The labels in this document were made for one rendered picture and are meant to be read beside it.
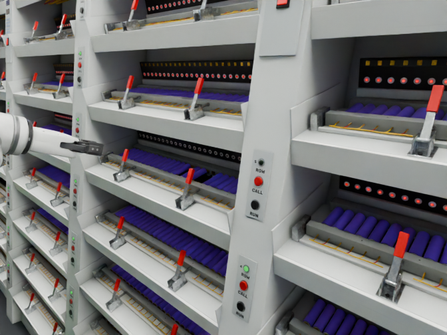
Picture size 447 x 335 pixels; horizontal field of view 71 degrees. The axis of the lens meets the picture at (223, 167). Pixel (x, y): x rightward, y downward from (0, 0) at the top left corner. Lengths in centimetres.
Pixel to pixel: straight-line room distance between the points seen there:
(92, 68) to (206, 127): 52
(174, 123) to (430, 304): 55
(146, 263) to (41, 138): 40
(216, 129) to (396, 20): 34
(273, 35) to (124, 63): 65
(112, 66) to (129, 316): 76
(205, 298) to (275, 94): 47
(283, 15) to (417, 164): 30
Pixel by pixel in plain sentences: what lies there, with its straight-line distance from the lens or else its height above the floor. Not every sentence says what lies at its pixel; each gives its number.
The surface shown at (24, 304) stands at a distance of 191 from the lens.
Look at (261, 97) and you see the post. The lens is 56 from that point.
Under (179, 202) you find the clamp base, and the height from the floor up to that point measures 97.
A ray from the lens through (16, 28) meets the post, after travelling 173.
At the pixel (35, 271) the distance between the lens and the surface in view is 174.
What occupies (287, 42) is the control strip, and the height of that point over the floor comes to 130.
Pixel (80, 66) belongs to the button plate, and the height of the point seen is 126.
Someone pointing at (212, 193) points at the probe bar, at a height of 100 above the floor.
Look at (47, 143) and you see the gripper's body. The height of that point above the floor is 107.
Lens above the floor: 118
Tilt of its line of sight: 10 degrees down
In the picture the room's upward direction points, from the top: 7 degrees clockwise
